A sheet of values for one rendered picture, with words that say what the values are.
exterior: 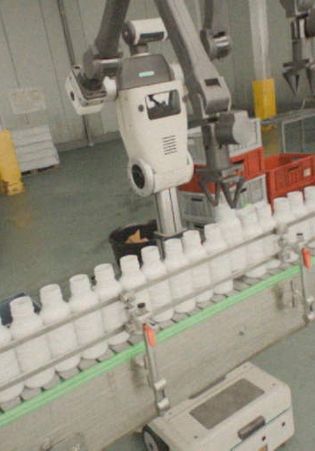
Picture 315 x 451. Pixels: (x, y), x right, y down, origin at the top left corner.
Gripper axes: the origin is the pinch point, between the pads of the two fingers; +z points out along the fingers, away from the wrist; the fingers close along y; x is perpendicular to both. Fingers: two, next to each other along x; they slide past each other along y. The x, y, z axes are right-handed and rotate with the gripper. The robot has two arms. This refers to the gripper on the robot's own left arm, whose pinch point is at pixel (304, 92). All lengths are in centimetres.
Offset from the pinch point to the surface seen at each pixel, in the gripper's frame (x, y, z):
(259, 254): 42, -18, 33
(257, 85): -673, 686, 40
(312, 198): 19.4, -16.3, 25.8
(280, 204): 31.2, -16.1, 24.1
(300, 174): -194, 171, 87
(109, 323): 84, -17, 34
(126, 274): 78, -16, 26
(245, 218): 43, -16, 24
